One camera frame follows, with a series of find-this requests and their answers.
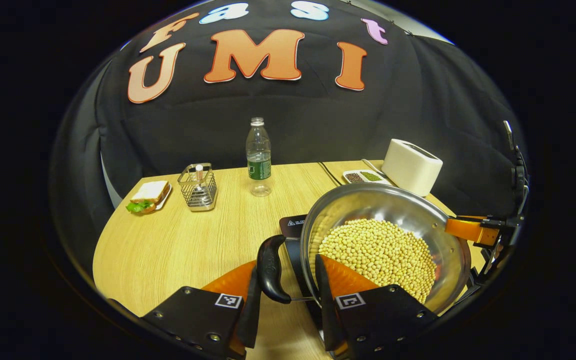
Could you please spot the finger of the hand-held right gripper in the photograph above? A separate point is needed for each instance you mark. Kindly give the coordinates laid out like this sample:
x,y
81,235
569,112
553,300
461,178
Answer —
x,y
468,230

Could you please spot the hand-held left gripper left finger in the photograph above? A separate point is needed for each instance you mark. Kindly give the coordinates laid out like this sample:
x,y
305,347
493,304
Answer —
x,y
252,320

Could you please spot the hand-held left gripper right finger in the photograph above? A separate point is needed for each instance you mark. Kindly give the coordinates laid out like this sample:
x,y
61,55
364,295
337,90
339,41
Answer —
x,y
324,310

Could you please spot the black induction cooktop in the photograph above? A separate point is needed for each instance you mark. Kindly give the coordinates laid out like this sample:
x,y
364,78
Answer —
x,y
292,225

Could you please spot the pile of soybeans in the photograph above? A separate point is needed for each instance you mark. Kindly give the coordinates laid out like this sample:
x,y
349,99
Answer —
x,y
378,255

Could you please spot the white toaster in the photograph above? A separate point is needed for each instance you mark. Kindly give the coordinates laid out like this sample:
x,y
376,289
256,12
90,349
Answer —
x,y
410,170

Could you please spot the white divided dish with beans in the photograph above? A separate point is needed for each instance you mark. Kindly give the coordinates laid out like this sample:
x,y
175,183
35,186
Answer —
x,y
363,176

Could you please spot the small white plate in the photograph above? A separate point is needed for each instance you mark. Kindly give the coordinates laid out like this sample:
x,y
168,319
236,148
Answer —
x,y
166,200

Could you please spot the small shaker bottle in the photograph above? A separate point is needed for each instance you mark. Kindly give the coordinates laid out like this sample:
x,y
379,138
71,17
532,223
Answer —
x,y
199,175

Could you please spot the sandwich with lettuce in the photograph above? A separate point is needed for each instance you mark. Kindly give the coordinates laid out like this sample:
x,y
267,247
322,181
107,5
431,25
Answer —
x,y
148,194

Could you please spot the clear plastic water bottle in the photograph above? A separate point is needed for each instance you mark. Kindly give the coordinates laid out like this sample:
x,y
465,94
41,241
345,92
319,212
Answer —
x,y
259,150

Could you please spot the black backdrop cloth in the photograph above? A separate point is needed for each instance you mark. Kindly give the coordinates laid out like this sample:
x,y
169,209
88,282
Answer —
x,y
318,125

